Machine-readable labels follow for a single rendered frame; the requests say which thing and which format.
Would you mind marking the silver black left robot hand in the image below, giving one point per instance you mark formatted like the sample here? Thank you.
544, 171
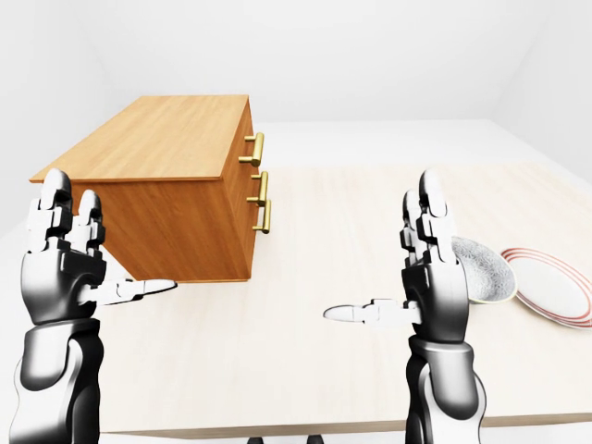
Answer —
55, 277

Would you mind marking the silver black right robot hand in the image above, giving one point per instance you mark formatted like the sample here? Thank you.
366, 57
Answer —
439, 296

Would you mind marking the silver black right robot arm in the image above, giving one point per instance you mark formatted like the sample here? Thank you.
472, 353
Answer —
444, 393

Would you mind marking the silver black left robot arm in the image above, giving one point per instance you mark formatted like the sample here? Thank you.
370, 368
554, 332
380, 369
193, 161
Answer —
46, 384

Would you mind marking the patterned grey bowl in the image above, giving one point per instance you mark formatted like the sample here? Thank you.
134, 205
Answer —
485, 273

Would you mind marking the wooden cabinet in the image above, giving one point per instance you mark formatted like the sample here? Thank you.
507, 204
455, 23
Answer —
152, 185

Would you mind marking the wooden cabinet drawer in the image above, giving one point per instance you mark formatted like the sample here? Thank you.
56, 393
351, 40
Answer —
246, 250
244, 192
242, 139

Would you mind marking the white plate with red rings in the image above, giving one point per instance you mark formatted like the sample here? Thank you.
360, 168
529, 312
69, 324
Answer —
555, 289

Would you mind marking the small dark shape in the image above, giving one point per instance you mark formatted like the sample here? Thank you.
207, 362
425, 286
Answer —
315, 440
259, 440

